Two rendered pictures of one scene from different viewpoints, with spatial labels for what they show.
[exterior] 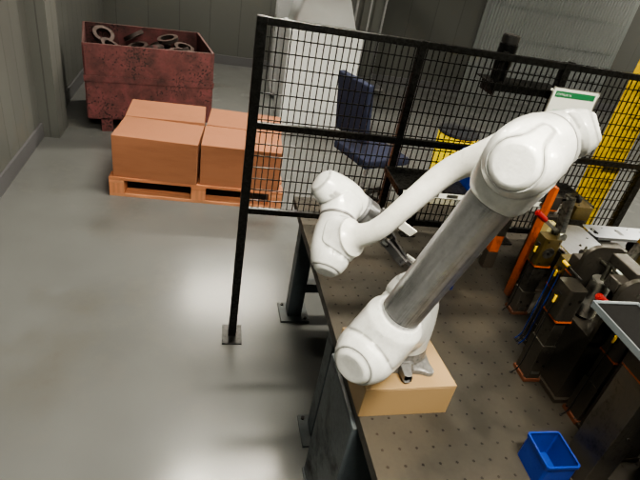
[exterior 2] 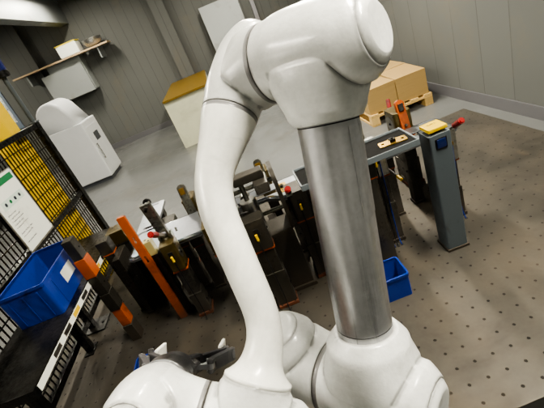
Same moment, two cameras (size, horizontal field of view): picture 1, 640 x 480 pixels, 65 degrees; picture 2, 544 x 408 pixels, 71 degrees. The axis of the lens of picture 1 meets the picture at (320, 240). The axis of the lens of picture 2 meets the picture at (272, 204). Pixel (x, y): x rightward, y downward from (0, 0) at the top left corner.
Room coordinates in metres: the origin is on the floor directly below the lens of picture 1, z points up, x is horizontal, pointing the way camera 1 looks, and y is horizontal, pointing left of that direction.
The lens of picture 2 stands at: (0.89, 0.27, 1.64)
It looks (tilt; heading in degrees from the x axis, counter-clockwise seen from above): 26 degrees down; 286
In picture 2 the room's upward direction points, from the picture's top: 23 degrees counter-clockwise
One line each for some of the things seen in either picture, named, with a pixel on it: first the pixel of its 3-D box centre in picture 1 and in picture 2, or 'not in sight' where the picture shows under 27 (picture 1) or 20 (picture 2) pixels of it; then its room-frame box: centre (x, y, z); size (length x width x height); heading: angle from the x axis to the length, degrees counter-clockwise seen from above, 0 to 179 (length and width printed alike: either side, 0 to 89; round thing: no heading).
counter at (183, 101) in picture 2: not in sight; (196, 104); (3.70, -7.21, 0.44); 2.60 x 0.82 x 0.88; 107
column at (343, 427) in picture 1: (364, 450); not in sight; (1.14, -0.30, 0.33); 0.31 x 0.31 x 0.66; 17
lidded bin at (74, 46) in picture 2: not in sight; (70, 48); (5.92, -7.74, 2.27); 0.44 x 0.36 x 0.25; 17
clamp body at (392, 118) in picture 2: not in sight; (402, 145); (0.69, -1.43, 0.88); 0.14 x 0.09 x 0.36; 104
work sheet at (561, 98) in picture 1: (561, 124); (18, 210); (2.23, -0.94, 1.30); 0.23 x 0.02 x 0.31; 104
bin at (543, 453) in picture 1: (547, 459); (389, 280); (0.91, -0.72, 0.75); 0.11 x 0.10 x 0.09; 14
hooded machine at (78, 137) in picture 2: not in sight; (77, 142); (5.50, -5.77, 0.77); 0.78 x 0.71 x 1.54; 15
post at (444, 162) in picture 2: not in sight; (444, 191); (0.66, -0.89, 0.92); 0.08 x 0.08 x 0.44; 14
